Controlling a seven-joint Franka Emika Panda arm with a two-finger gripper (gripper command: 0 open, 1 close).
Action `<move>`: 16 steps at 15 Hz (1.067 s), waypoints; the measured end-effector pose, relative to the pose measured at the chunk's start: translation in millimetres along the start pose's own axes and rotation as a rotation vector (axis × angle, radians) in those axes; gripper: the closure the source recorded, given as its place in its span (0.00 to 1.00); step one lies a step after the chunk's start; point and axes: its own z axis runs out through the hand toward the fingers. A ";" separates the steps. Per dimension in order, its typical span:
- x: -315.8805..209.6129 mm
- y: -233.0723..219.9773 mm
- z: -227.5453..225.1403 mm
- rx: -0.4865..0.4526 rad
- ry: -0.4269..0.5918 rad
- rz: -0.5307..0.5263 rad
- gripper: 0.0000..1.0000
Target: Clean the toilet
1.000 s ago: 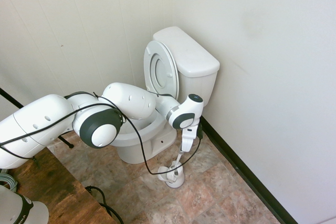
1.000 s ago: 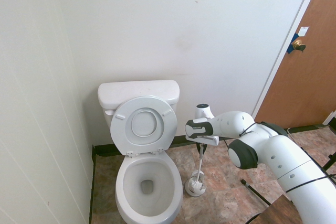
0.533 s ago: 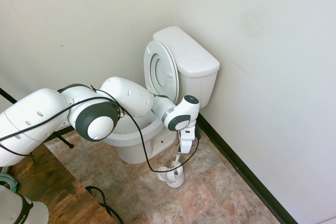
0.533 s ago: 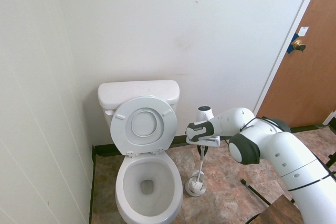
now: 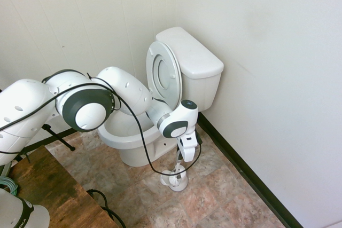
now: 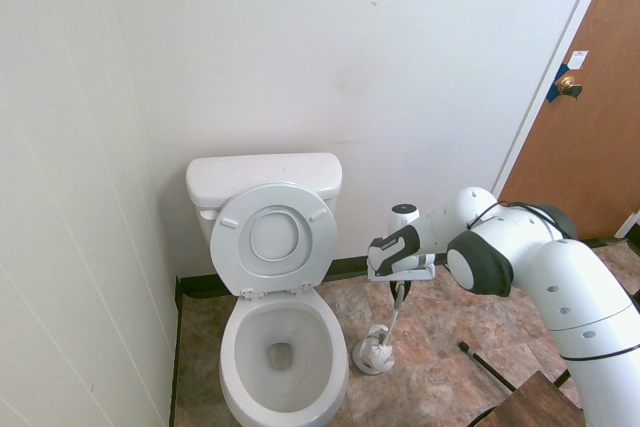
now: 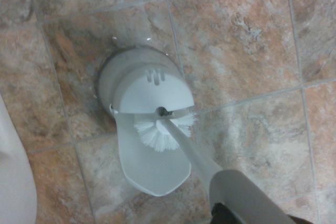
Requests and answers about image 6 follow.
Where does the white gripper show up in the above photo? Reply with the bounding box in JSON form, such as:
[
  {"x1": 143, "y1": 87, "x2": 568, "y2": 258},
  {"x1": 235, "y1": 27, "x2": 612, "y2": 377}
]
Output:
[{"x1": 366, "y1": 262, "x2": 436, "y2": 299}]

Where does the white toilet brush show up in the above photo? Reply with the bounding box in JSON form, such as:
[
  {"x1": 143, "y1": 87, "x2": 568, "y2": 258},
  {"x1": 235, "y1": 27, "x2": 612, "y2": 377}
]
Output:
[{"x1": 366, "y1": 283, "x2": 407, "y2": 364}]

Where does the white toilet brush holder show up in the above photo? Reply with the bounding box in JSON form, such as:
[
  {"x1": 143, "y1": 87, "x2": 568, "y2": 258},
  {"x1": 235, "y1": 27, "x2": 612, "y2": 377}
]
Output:
[{"x1": 352, "y1": 324, "x2": 397, "y2": 376}]

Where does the white toilet seat with lid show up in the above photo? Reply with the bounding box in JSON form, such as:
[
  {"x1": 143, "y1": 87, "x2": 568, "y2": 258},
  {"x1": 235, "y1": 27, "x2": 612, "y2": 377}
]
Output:
[{"x1": 209, "y1": 182, "x2": 339, "y2": 299}]

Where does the white toilet bowl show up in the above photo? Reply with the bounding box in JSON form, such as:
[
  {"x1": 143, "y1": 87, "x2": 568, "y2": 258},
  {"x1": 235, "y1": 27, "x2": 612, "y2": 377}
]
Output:
[{"x1": 218, "y1": 289, "x2": 350, "y2": 427}]

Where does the white toilet tank lid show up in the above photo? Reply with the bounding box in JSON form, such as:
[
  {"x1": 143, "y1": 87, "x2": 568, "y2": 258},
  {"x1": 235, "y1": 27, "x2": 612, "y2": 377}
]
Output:
[{"x1": 185, "y1": 152, "x2": 344, "y2": 201}]

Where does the white toilet tank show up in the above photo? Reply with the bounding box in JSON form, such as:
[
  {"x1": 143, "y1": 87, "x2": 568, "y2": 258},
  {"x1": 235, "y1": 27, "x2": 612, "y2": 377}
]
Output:
[{"x1": 192, "y1": 185, "x2": 342, "y2": 249}]

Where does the black rubber baseboard strip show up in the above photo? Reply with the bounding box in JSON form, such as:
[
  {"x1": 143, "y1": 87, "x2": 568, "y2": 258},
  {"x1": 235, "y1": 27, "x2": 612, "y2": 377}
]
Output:
[
  {"x1": 177, "y1": 255, "x2": 371, "y2": 299},
  {"x1": 167, "y1": 275, "x2": 182, "y2": 427}
]

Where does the brown wooden board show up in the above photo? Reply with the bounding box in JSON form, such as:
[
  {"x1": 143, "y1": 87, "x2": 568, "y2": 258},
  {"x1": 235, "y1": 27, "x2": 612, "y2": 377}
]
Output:
[{"x1": 492, "y1": 370, "x2": 586, "y2": 427}]

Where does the brown wooden door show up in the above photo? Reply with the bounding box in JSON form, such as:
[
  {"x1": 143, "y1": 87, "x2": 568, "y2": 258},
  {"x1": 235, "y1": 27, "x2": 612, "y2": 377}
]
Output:
[{"x1": 498, "y1": 0, "x2": 640, "y2": 244}]

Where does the blue tape strip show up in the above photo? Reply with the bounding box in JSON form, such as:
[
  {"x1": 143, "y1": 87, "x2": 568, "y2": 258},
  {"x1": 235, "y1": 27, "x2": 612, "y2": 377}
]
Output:
[{"x1": 546, "y1": 62, "x2": 574, "y2": 104}]

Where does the brass door knob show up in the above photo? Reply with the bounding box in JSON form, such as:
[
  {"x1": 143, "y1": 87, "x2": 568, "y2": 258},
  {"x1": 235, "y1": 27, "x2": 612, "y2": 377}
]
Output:
[{"x1": 557, "y1": 74, "x2": 584, "y2": 99}]

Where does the black camera tripod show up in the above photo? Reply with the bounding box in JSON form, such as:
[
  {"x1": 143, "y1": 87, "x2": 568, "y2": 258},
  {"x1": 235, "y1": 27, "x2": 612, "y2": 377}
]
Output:
[{"x1": 458, "y1": 340, "x2": 572, "y2": 393}]

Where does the black floor cable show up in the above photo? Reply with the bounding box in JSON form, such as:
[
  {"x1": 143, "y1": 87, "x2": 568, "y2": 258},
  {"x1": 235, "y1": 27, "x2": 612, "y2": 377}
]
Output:
[{"x1": 468, "y1": 405, "x2": 507, "y2": 427}]

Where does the white door frame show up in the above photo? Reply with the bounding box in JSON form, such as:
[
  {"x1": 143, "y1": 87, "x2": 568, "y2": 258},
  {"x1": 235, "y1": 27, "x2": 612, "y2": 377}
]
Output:
[{"x1": 492, "y1": 0, "x2": 620, "y2": 196}]

